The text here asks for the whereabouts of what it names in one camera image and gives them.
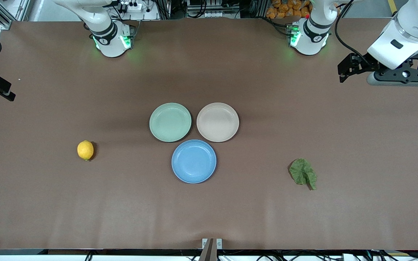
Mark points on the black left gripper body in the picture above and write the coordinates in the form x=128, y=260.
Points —
x=363, y=63

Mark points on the yellow lemon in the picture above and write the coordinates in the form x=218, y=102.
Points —
x=85, y=150

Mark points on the green lettuce leaf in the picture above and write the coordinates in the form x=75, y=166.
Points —
x=302, y=172

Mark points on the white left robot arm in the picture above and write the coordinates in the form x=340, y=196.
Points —
x=308, y=38

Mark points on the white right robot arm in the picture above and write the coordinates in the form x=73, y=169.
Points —
x=109, y=36

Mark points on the bag of oranges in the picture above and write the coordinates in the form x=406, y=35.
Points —
x=289, y=9

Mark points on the beige plate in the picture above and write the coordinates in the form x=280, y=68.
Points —
x=217, y=122

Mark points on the black equipment rack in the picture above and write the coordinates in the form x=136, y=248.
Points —
x=210, y=7

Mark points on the white power strip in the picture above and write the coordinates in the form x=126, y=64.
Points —
x=131, y=6

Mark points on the light green plate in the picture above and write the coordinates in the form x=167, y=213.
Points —
x=170, y=122

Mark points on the blue plate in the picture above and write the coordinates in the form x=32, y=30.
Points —
x=193, y=161

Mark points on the metal table edge bracket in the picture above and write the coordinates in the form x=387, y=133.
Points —
x=212, y=248

